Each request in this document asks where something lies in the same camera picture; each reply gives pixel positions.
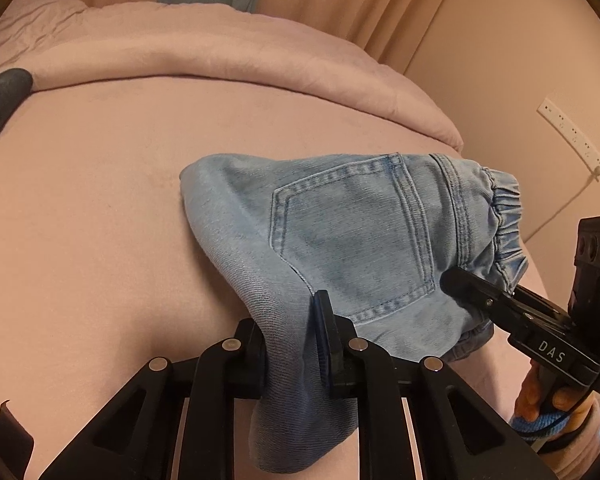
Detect pink duvet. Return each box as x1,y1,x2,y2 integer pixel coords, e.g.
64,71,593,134
0,0,464,150

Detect light blue denim pants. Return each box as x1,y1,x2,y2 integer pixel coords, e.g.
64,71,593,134
181,153,528,474

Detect person right hand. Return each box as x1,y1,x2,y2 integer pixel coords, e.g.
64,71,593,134
514,358,595,428

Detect white wall power strip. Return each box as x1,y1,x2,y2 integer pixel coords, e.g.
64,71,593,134
536,98,600,180

